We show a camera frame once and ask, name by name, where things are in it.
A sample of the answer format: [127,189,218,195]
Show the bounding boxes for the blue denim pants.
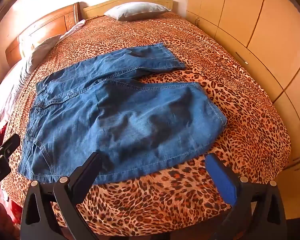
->
[18,43,227,184]

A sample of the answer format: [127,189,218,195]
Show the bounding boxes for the red floral cloth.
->
[0,118,23,240]

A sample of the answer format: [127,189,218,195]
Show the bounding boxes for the white bedsheet on left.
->
[0,20,86,128]

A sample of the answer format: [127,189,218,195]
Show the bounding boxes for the leopard print bedsheet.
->
[2,12,291,236]

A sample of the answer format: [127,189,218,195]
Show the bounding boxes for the dark wooden headboard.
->
[5,2,82,67]

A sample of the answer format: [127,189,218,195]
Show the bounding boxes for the light wooden headboard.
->
[82,0,175,20]

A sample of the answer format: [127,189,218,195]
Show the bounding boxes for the wooden wardrobe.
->
[186,0,300,219]

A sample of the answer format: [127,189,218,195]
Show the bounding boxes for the white pillow at headboard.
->
[104,2,170,21]

